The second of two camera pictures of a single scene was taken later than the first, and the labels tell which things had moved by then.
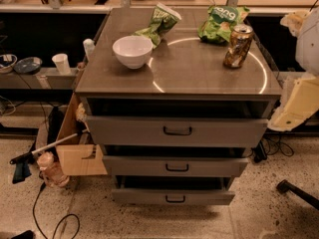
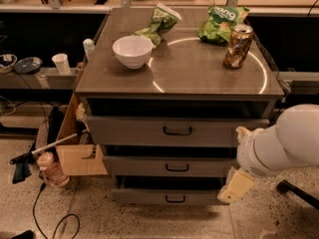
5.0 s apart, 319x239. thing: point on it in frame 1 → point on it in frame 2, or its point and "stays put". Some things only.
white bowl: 133,51 stays put
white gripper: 308,45 → 249,154
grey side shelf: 44,79 stays put
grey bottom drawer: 172,190 stays put
